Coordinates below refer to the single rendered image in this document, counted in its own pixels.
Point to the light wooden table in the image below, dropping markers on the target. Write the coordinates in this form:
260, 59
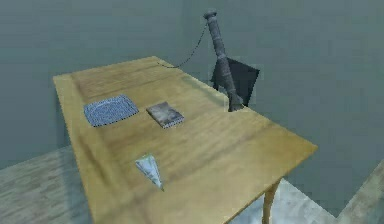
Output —
213, 150

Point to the grey floor lamp post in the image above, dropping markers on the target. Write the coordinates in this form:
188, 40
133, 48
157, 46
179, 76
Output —
222, 63

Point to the blue patterned square plate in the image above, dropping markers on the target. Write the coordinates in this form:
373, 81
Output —
110, 110

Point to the pale triangular paper piece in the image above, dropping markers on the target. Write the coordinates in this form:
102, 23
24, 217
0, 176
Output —
150, 168

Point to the grey brown book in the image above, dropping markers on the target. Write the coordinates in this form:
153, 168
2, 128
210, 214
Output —
165, 114

